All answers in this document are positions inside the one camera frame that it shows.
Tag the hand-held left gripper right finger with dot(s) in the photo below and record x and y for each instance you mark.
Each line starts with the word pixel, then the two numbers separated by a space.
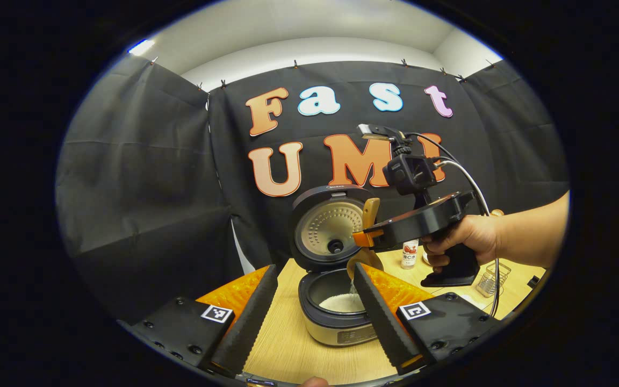
pixel 382 317

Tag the long ceiling light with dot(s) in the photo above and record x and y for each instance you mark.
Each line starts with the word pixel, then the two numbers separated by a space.
pixel 142 47

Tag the black silver rice cooker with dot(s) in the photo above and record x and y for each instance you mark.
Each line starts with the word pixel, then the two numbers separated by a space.
pixel 325 226

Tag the wooden spoon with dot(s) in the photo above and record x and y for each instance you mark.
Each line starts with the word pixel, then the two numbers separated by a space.
pixel 371 212

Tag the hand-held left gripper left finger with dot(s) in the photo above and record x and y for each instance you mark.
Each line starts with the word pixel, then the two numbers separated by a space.
pixel 247 322

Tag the white rice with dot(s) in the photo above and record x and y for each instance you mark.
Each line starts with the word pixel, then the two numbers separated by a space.
pixel 336 303

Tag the black backdrop cloth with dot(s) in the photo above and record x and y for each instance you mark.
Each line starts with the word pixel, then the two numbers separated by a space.
pixel 127 188

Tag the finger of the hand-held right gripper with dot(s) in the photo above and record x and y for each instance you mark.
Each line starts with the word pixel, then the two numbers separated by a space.
pixel 366 239

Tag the clear drink bottle red label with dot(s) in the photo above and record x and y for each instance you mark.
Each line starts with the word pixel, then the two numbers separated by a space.
pixel 409 258

